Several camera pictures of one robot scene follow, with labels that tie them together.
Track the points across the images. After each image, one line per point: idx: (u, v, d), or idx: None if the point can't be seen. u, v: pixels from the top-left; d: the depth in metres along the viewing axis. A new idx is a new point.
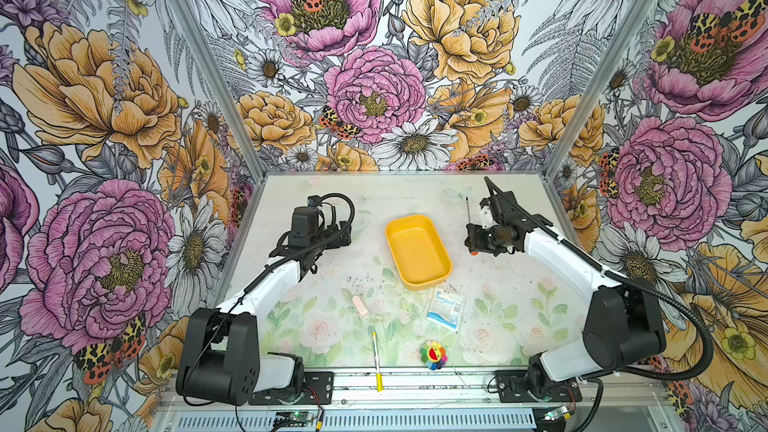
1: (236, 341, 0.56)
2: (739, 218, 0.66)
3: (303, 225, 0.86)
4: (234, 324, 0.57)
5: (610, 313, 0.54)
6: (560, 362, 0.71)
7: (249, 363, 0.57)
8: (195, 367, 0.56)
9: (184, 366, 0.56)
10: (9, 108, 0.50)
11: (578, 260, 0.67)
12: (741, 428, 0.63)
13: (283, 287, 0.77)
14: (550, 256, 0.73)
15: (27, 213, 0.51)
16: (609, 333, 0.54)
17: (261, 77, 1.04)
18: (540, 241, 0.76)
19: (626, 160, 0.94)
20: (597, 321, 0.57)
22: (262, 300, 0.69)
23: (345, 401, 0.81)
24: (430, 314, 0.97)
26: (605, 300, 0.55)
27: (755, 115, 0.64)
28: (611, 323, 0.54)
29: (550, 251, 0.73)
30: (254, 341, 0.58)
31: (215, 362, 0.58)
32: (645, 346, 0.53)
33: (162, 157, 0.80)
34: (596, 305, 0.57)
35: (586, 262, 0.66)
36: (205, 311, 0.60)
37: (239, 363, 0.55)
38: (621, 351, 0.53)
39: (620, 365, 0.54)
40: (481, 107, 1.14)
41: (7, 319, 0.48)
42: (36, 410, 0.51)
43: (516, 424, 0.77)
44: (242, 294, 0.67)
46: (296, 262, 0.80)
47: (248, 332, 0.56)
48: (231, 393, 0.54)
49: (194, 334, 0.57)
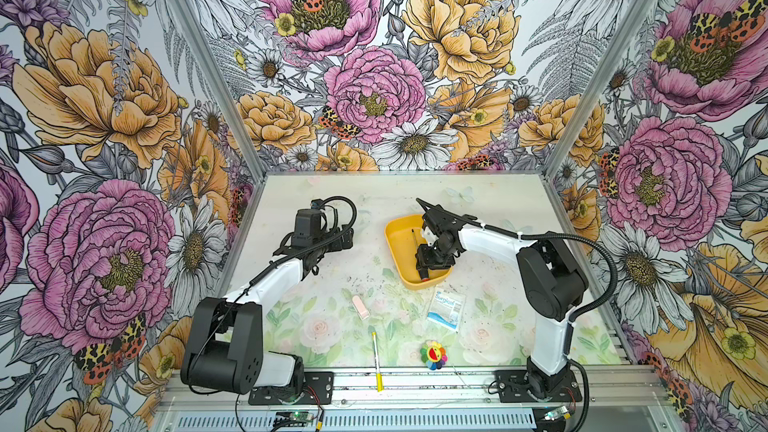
1: (242, 327, 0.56)
2: (739, 218, 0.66)
3: (304, 224, 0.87)
4: (240, 312, 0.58)
5: (532, 267, 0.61)
6: (549, 355, 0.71)
7: (254, 352, 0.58)
8: (200, 356, 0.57)
9: (189, 354, 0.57)
10: (9, 108, 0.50)
11: (501, 234, 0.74)
12: (741, 428, 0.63)
13: (287, 282, 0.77)
14: (482, 243, 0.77)
15: (27, 213, 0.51)
16: (539, 285, 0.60)
17: (261, 77, 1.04)
18: (466, 234, 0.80)
19: (626, 160, 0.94)
20: (528, 278, 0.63)
22: (267, 292, 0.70)
23: (344, 401, 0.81)
24: (430, 314, 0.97)
26: (527, 258, 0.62)
27: (755, 115, 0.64)
28: (538, 277, 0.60)
29: (479, 237, 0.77)
30: (259, 329, 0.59)
31: (219, 351, 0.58)
32: (571, 289, 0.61)
33: (162, 157, 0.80)
34: (522, 266, 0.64)
35: (506, 234, 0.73)
36: (210, 301, 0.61)
37: (244, 352, 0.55)
38: (554, 296, 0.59)
39: (560, 310, 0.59)
40: (481, 107, 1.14)
41: (7, 319, 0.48)
42: (36, 409, 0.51)
43: (516, 424, 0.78)
44: (247, 286, 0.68)
46: (299, 260, 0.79)
47: (254, 320, 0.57)
48: (236, 381, 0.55)
49: (199, 321, 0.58)
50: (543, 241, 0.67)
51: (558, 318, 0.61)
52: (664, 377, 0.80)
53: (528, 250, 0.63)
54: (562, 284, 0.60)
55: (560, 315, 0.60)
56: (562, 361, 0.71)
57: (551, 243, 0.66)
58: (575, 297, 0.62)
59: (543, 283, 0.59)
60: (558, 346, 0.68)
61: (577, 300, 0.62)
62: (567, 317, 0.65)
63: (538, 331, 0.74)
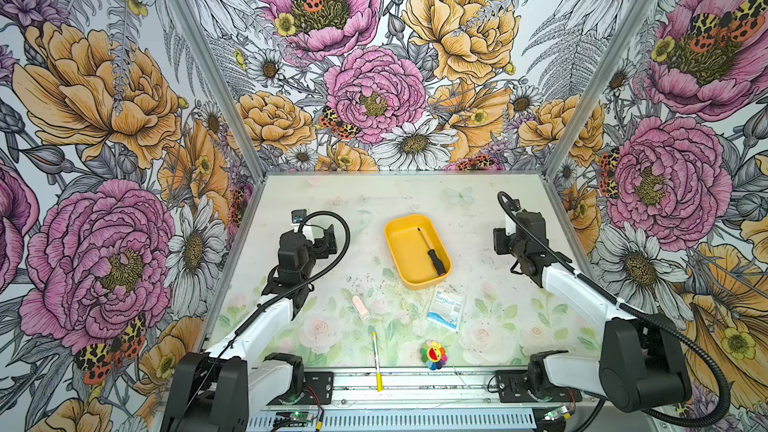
1: (226, 389, 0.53)
2: (739, 218, 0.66)
3: (292, 261, 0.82)
4: (223, 369, 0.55)
5: (623, 347, 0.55)
6: (567, 375, 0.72)
7: (237, 412, 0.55)
8: (180, 418, 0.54)
9: (168, 418, 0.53)
10: (9, 108, 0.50)
11: (594, 293, 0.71)
12: (741, 429, 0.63)
13: (276, 325, 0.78)
14: (569, 291, 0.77)
15: (27, 213, 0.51)
16: (624, 371, 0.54)
17: (261, 77, 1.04)
18: (552, 271, 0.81)
19: (626, 160, 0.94)
20: (612, 354, 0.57)
22: (254, 340, 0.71)
23: (345, 401, 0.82)
24: (430, 314, 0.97)
26: (618, 332, 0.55)
27: (755, 115, 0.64)
28: (625, 354, 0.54)
29: (567, 284, 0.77)
30: (243, 386, 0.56)
31: (202, 409, 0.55)
32: (662, 385, 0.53)
33: (162, 157, 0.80)
34: (609, 337, 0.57)
35: (600, 294, 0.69)
36: (193, 357, 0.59)
37: (228, 413, 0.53)
38: (637, 387, 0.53)
39: (637, 403, 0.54)
40: (481, 107, 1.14)
41: (7, 319, 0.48)
42: (36, 410, 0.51)
43: (515, 424, 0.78)
44: (232, 337, 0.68)
46: (289, 301, 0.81)
47: (237, 379, 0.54)
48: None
49: (181, 380, 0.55)
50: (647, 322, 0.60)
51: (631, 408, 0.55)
52: None
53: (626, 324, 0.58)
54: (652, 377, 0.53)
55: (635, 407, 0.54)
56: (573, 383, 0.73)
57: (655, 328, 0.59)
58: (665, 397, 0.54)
59: (629, 367, 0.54)
60: (587, 383, 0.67)
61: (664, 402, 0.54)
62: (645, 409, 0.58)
63: (572, 360, 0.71)
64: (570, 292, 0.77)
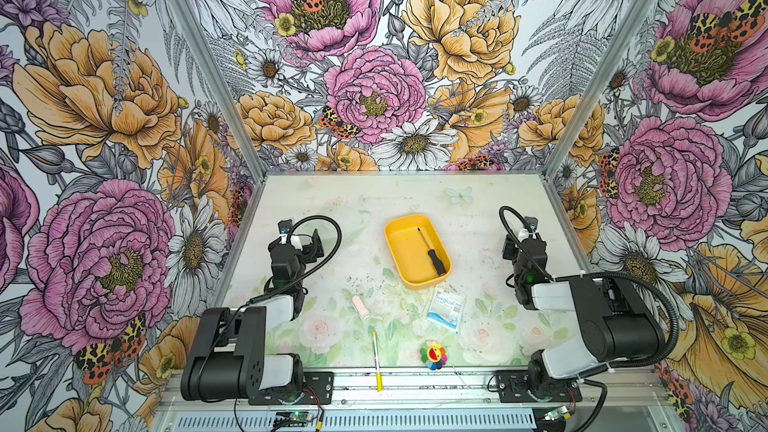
1: (249, 327, 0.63)
2: (739, 218, 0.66)
3: (285, 272, 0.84)
4: (246, 312, 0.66)
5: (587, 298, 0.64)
6: (562, 363, 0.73)
7: (257, 353, 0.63)
8: (206, 359, 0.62)
9: (194, 357, 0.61)
10: (9, 108, 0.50)
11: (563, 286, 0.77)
12: (741, 428, 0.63)
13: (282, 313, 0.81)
14: (548, 297, 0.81)
15: (27, 213, 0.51)
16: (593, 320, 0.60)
17: (261, 77, 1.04)
18: (537, 290, 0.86)
19: (626, 160, 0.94)
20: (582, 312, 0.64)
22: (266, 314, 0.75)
23: (345, 401, 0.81)
24: (430, 314, 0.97)
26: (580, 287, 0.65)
27: (755, 115, 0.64)
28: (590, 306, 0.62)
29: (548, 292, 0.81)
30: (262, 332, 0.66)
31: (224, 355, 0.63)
32: (632, 330, 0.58)
33: (162, 157, 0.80)
34: (576, 296, 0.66)
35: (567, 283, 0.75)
36: (215, 309, 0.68)
37: (251, 347, 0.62)
38: (609, 334, 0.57)
39: (614, 350, 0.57)
40: (481, 107, 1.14)
41: (7, 319, 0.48)
42: (36, 410, 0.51)
43: (516, 424, 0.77)
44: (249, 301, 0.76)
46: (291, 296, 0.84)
47: (259, 318, 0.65)
48: (242, 384, 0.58)
49: (206, 327, 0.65)
50: (610, 284, 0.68)
51: (610, 359, 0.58)
52: (664, 377, 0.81)
53: (590, 286, 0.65)
54: (618, 323, 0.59)
55: (613, 356, 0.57)
56: (572, 376, 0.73)
57: (618, 287, 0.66)
58: (639, 344, 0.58)
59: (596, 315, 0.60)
60: (579, 367, 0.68)
61: (638, 351, 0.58)
62: (625, 364, 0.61)
63: (567, 346, 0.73)
64: (551, 304, 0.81)
